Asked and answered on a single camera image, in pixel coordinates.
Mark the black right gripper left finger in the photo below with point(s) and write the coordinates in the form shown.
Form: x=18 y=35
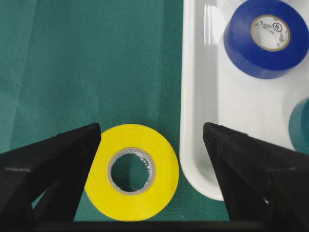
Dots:
x=44 y=181

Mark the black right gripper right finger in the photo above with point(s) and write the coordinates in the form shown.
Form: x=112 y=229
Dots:
x=260 y=181

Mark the teal tape roll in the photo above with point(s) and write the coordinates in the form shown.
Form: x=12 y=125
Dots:
x=299 y=126

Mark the yellow tape roll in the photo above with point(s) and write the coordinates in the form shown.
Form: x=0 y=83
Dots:
x=160 y=160

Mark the blue tape roll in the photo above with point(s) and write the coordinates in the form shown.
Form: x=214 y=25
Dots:
x=266 y=38

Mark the green table cloth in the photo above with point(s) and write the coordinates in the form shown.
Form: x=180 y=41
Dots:
x=65 y=64

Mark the white plastic tray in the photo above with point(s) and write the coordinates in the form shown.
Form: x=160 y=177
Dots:
x=214 y=90

